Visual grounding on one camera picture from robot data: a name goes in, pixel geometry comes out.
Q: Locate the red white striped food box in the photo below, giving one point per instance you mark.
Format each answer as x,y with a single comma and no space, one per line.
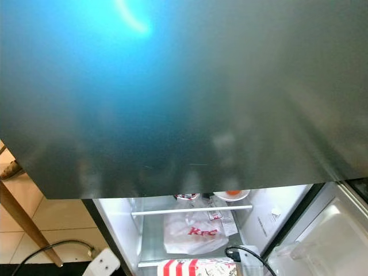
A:
195,267

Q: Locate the grey fridge freezer door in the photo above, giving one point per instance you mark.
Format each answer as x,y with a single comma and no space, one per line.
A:
184,86

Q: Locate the grey fridge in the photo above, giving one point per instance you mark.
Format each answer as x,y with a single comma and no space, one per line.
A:
276,213

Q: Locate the person in orange shirt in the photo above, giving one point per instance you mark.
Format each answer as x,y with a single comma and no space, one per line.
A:
11,170

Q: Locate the wooden dining table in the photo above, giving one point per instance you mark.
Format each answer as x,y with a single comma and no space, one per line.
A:
30,224

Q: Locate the red white paper cup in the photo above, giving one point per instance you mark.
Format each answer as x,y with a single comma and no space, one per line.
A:
187,196

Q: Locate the white KFC plastic bag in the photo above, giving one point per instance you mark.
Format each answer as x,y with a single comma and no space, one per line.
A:
195,233

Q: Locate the small white plate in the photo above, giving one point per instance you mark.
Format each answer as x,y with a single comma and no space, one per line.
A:
217,196

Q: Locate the orange round fruit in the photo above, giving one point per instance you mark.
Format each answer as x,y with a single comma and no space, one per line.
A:
233,192

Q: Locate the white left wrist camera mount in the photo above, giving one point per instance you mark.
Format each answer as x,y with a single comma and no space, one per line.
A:
100,263

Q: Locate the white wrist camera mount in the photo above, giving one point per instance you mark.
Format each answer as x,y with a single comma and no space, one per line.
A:
250,261
100,263

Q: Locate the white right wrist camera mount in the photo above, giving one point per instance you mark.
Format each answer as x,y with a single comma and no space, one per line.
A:
250,261

